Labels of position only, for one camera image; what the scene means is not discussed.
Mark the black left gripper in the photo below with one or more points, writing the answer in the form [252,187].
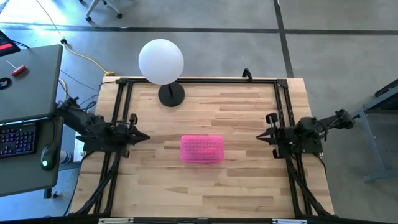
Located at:
[121,135]

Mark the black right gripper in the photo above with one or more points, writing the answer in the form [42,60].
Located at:
[287,135]

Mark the pink plastic box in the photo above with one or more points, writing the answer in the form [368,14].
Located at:
[202,149]

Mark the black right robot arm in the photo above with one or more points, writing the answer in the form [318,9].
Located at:
[326,124]

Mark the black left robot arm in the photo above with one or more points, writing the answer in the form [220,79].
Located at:
[81,119]

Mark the black clamp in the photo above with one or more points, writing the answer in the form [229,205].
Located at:
[247,74]

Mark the plastic water bottle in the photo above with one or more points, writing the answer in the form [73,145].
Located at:
[64,157]

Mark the white globe table lamp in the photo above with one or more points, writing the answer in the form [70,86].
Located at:
[160,62]

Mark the black computer mouse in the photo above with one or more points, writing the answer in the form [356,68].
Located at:
[49,155]

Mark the blue grey metal table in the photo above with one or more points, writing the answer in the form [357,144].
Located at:
[373,146]

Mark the grey desk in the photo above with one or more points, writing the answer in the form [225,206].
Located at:
[28,177]

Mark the backlit black keyboard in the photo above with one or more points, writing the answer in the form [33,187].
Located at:
[17,140]

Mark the office chair base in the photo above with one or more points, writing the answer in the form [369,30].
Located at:
[93,7]

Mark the black and red device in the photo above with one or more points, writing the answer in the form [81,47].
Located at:
[6,45]

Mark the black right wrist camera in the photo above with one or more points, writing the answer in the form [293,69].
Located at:
[272,119]

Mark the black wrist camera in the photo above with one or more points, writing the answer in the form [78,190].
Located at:
[272,119]
[133,119]

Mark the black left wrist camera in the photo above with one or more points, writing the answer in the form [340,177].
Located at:
[133,119]

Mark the black aluminium table frame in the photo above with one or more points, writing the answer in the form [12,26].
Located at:
[202,81]

